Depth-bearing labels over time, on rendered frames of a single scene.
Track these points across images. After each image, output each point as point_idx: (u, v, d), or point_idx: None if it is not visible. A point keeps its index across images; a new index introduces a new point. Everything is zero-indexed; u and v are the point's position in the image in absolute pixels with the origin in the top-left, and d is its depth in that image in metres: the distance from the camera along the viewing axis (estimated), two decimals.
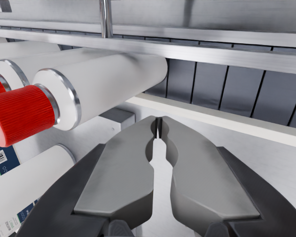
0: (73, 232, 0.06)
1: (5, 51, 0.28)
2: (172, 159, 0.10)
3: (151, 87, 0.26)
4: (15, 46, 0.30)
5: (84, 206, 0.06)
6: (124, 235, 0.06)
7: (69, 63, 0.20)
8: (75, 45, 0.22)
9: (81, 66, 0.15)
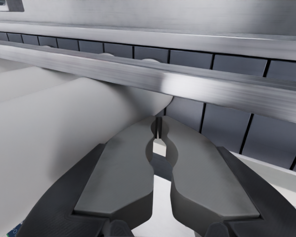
0: (73, 232, 0.06)
1: None
2: (172, 159, 0.10)
3: None
4: None
5: (84, 206, 0.06)
6: (124, 235, 0.06)
7: (17, 93, 0.11)
8: (242, 108, 0.08)
9: (1, 124, 0.07)
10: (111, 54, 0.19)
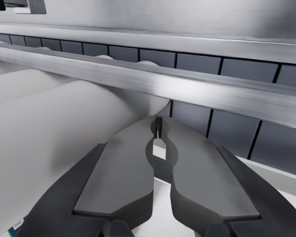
0: (73, 232, 0.06)
1: None
2: (172, 159, 0.10)
3: None
4: None
5: (84, 206, 0.06)
6: (124, 235, 0.06)
7: (15, 97, 0.11)
8: None
9: None
10: (109, 57, 0.19)
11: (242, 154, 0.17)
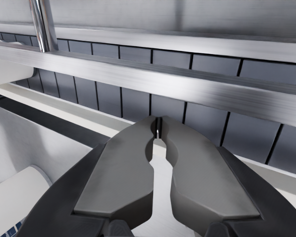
0: (73, 232, 0.06)
1: None
2: (172, 159, 0.10)
3: (16, 80, 0.27)
4: None
5: (84, 206, 0.06)
6: (124, 235, 0.06)
7: None
8: (10, 60, 0.15)
9: None
10: (0, 40, 0.29)
11: (74, 101, 0.26)
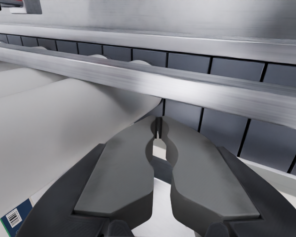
0: (73, 232, 0.06)
1: None
2: (172, 159, 0.10)
3: (138, 118, 0.18)
4: None
5: (84, 206, 0.06)
6: (124, 235, 0.06)
7: (7, 94, 0.12)
8: None
9: None
10: (103, 56, 0.20)
11: (232, 152, 0.17)
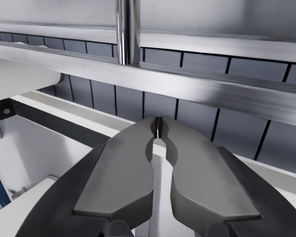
0: (73, 232, 0.06)
1: None
2: (172, 159, 0.10)
3: (42, 87, 0.24)
4: None
5: (84, 206, 0.06)
6: (124, 235, 0.06)
7: None
8: (67, 72, 0.12)
9: None
10: (22, 43, 0.26)
11: (112, 113, 0.23)
